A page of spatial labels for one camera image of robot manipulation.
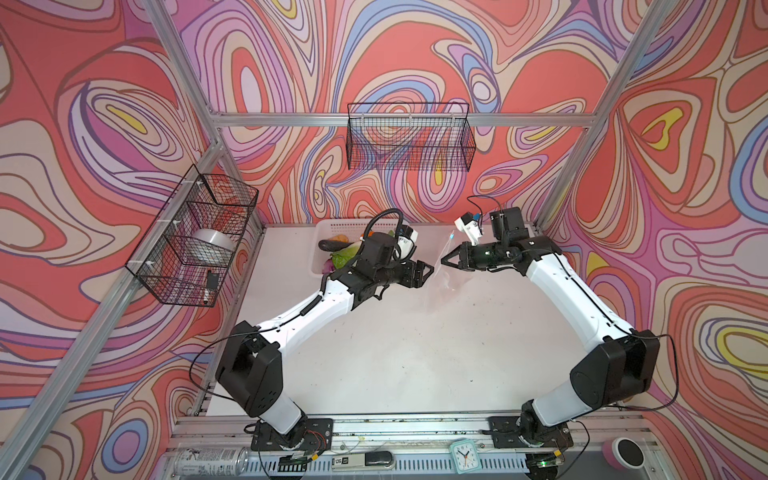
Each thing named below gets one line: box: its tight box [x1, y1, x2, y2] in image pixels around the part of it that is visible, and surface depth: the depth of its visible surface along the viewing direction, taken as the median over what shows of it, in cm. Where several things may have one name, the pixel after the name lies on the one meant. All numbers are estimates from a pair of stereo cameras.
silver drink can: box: [173, 446, 249, 477], surface depth 68 cm
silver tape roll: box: [192, 228, 236, 253], surface depth 75 cm
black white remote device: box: [331, 451, 395, 471], surface depth 68 cm
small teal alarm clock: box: [450, 439, 482, 475], surface depth 70 cm
